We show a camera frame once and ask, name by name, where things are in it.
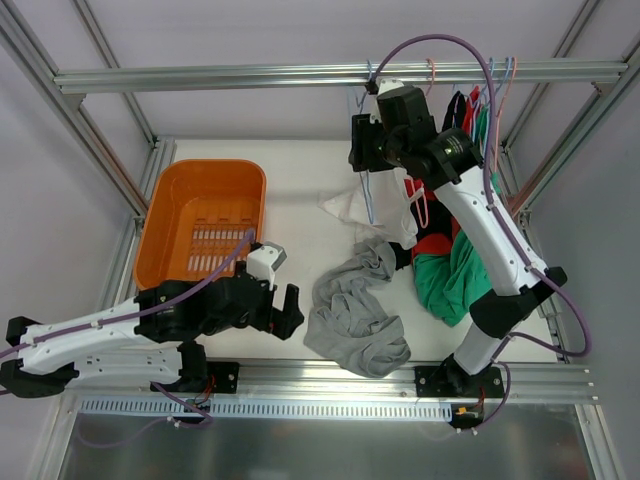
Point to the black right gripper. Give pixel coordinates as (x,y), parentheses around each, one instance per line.
(361,142)

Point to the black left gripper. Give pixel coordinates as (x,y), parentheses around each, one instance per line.
(270,310)

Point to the white tank top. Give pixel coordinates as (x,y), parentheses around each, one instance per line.
(378,205)

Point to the grey tank top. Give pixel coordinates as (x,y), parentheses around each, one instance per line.
(347,324)

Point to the pink wire hanger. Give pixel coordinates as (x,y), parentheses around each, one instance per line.
(506,91)
(417,190)

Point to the black tank top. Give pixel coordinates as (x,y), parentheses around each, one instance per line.
(436,239)

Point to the red tank top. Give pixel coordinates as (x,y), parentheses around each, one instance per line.
(459,114)

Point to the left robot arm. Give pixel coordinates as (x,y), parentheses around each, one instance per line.
(150,337)

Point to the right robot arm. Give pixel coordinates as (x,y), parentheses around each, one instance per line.
(401,133)

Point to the green tank top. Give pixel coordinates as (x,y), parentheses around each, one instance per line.
(447,285)

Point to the orange plastic basket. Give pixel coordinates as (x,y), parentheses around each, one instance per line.
(199,212)

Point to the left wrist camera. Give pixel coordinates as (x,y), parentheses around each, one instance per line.
(263,261)

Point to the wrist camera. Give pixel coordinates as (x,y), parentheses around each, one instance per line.
(391,100)
(263,261)

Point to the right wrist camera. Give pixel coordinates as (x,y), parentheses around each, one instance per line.
(391,100)

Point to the aluminium frame rail front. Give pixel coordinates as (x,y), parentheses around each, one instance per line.
(320,379)

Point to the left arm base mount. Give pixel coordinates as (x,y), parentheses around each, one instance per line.
(213,377)

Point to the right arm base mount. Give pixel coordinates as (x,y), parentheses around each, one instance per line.
(444,381)

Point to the white slotted cable duct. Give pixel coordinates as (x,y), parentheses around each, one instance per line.
(236,407)

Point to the aluminium hanging rail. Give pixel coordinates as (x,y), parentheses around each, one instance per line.
(165,79)

